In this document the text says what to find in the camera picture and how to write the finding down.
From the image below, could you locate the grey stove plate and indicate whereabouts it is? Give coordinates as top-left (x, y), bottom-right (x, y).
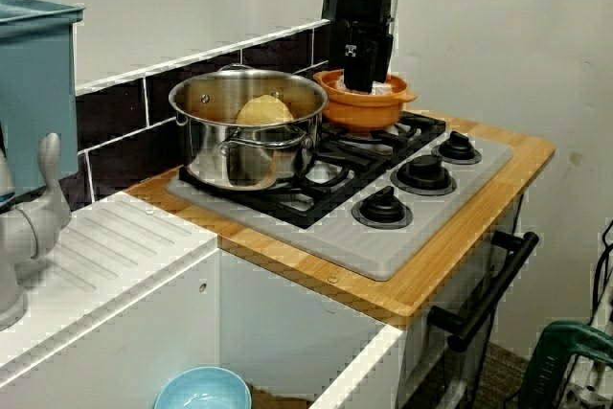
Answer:
top-left (166, 133), bottom-right (514, 282)

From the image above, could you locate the grey toy faucet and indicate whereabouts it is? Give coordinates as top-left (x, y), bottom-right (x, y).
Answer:
top-left (0, 132), bottom-right (73, 331)

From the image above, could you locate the white partition board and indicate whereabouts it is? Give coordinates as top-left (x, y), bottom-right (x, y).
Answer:
top-left (397, 0), bottom-right (613, 362)

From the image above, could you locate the white toy sink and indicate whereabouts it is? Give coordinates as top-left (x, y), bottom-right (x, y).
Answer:
top-left (0, 191), bottom-right (408, 409)

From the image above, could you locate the orange plastic bowl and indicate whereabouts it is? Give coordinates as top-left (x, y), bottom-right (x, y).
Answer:
top-left (313, 69), bottom-right (418, 135)

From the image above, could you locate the black burner grate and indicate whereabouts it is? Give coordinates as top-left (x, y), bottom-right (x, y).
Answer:
top-left (177, 138), bottom-right (390, 231)
top-left (319, 109), bottom-right (447, 164)

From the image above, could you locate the black stove knob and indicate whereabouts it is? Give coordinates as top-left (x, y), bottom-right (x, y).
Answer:
top-left (430, 129), bottom-right (483, 165)
top-left (390, 153), bottom-right (458, 197)
top-left (352, 186), bottom-right (415, 228)

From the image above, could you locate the stainless steel pot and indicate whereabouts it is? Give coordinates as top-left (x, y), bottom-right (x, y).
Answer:
top-left (168, 63), bottom-right (331, 190)

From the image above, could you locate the dark tile backsplash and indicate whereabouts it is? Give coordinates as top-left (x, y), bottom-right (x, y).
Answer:
top-left (59, 18), bottom-right (331, 214)

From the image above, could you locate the black oven door handle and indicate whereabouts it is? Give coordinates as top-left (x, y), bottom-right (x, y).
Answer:
top-left (427, 230), bottom-right (540, 353)

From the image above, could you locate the silver metal frame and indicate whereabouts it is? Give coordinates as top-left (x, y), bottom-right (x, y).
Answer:
top-left (559, 349), bottom-right (613, 409)

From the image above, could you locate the blue plastic bin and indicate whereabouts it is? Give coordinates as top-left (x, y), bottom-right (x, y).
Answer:
top-left (0, 0), bottom-right (86, 212)

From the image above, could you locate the light blue bowl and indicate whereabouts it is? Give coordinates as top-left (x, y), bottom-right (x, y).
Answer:
top-left (153, 365), bottom-right (254, 409)

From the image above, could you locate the yellow round toy food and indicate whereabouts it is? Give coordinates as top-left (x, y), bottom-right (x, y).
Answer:
top-left (235, 95), bottom-right (296, 125)

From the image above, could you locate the green clamp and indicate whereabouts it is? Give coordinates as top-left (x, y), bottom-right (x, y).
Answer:
top-left (519, 320), bottom-right (613, 409)

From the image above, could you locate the white sponge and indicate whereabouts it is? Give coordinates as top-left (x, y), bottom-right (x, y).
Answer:
top-left (332, 76), bottom-right (401, 97)

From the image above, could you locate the white kitchen cabinet front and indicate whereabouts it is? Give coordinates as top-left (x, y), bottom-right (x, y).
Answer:
top-left (399, 188), bottom-right (533, 409)

